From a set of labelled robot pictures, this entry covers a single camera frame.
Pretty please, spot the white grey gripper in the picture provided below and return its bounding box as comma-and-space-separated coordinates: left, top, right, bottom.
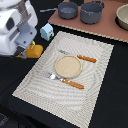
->
0, 4, 38, 58

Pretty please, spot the light blue milk carton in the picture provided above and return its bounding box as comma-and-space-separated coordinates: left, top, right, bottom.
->
40, 23, 54, 41

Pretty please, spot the golden bread loaf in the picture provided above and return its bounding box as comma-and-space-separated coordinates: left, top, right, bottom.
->
26, 45, 43, 58

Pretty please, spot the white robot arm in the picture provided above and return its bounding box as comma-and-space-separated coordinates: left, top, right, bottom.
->
0, 0, 38, 59

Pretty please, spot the pink serving mat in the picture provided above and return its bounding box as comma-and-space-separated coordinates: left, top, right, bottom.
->
48, 0, 128, 42

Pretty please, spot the left grey pot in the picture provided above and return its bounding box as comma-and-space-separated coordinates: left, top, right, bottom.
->
39, 1, 79, 20

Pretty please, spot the grey pot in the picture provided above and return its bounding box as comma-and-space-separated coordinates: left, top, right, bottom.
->
80, 0, 103, 24
39, 1, 79, 20

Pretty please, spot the beige round plate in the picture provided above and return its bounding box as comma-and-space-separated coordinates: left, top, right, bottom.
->
55, 55, 82, 78

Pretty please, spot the right grey pot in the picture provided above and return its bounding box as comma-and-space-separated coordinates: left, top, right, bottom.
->
80, 0, 103, 24

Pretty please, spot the beige woven placemat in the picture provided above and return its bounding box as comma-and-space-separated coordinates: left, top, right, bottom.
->
13, 31, 113, 128

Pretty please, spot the cream bowl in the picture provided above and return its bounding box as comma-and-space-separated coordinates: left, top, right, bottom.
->
116, 4, 128, 30

